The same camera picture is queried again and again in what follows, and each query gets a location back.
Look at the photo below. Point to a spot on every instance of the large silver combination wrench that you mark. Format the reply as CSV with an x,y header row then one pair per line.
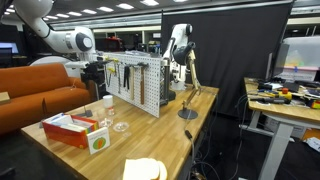
x,y
119,78

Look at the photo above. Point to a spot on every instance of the long black hand tool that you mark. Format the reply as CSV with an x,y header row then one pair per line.
x,y
270,100

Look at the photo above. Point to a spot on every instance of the translucent plastic storage bin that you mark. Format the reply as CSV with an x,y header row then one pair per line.
x,y
303,56

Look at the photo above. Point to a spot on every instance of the black curtain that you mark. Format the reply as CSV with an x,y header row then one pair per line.
x,y
230,56

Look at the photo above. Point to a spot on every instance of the white plastic measuring cup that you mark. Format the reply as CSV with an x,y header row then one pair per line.
x,y
108,101

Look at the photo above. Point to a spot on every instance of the black computer monitor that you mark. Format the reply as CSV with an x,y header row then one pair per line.
x,y
276,63

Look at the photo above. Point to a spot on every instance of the white blue striped board book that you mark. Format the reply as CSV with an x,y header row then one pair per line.
x,y
55,118

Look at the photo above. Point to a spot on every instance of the clear plastic cup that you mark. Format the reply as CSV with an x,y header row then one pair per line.
x,y
106,120

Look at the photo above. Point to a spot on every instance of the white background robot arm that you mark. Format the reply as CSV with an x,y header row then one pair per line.
x,y
178,35

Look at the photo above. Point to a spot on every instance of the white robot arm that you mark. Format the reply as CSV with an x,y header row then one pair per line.
x,y
60,38

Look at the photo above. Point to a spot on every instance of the wooden side table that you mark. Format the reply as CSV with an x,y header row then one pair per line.
x,y
283,111

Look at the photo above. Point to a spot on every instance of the yellow white sponge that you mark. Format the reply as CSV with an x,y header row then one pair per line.
x,y
143,170

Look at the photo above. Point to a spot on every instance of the black metal bookend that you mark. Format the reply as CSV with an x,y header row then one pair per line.
x,y
43,108
87,113

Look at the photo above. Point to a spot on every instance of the small wooden block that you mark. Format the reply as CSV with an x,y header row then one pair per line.
x,y
4,97

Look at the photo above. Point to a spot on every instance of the orange sofa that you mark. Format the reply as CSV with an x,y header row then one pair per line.
x,y
36,90

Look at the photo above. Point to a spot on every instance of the rainbow striped orange book box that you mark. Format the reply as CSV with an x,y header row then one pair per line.
x,y
63,135

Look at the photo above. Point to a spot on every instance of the black pegboard stand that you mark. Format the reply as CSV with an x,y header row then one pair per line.
x,y
165,86

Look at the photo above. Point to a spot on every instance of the white pegboard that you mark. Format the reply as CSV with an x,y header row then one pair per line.
x,y
148,86

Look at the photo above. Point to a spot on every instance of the black pliers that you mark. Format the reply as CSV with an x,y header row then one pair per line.
x,y
126,76

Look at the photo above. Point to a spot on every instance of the white card with green fruit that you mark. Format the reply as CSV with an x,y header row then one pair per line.
x,y
98,141

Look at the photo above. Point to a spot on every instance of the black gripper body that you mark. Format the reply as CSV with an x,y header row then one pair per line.
x,y
94,71

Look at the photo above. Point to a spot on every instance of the yellow edged board book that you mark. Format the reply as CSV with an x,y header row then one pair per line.
x,y
75,127

